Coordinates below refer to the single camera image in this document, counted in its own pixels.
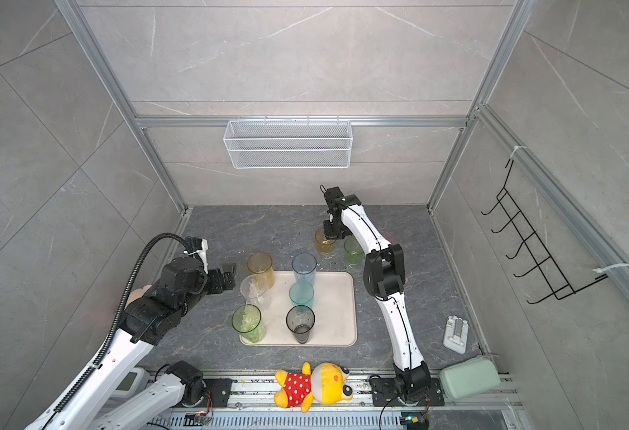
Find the blue plastic cup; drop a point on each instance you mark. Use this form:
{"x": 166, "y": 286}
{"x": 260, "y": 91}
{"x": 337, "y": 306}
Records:
{"x": 304, "y": 266}

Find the short amber plastic cup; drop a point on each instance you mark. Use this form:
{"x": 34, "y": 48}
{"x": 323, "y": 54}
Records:
{"x": 324, "y": 245}

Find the beige plastic tray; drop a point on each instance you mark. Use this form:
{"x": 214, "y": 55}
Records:
{"x": 334, "y": 310}

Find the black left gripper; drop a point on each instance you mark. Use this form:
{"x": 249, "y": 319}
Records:
{"x": 228, "y": 275}

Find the white digital timer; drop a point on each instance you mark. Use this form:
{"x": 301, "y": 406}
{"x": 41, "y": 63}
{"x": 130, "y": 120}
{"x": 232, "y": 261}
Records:
{"x": 135, "y": 381}

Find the clear plastic cup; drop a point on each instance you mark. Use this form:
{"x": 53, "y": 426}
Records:
{"x": 255, "y": 290}

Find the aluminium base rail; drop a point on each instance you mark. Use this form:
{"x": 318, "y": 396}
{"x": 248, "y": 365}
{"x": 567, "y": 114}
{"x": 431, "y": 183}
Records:
{"x": 254, "y": 394}

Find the dark grey plastic cup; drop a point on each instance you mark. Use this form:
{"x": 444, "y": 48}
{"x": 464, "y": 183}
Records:
{"x": 301, "y": 320}

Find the teal plastic cup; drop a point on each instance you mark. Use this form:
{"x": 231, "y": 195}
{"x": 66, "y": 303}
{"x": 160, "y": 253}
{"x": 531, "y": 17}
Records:
{"x": 301, "y": 293}

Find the white wire mesh basket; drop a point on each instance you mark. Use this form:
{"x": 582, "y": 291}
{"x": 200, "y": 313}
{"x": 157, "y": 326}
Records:
{"x": 293, "y": 143}

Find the tall amber plastic cup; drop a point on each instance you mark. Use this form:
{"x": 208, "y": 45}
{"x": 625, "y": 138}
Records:
{"x": 261, "y": 265}

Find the short green plastic cup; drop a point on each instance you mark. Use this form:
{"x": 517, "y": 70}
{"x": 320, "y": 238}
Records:
{"x": 354, "y": 253}

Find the mint green pouch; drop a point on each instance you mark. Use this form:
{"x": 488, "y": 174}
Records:
{"x": 469, "y": 378}

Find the tall green plastic cup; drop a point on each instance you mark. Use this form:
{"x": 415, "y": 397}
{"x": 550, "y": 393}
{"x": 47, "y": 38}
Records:
{"x": 247, "y": 322}

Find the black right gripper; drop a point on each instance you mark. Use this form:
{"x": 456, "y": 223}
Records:
{"x": 330, "y": 233}

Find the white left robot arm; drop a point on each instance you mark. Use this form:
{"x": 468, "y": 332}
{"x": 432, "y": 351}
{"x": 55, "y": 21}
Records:
{"x": 138, "y": 326}

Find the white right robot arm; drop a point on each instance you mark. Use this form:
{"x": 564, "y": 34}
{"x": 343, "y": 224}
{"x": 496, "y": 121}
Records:
{"x": 384, "y": 278}

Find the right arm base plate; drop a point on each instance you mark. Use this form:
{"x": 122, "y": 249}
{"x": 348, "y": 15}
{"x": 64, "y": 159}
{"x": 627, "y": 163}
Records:
{"x": 385, "y": 393}

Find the black wire hook rack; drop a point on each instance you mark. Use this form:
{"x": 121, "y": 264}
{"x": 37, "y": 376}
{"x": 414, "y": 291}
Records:
{"x": 530, "y": 243}

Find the pink boy plush doll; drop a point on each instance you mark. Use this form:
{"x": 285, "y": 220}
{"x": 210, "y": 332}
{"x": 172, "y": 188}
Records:
{"x": 136, "y": 294}

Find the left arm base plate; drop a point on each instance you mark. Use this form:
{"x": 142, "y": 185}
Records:
{"x": 217, "y": 390}

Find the yellow bear plush toy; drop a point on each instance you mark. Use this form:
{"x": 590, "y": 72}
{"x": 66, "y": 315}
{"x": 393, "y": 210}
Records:
{"x": 325, "y": 384}

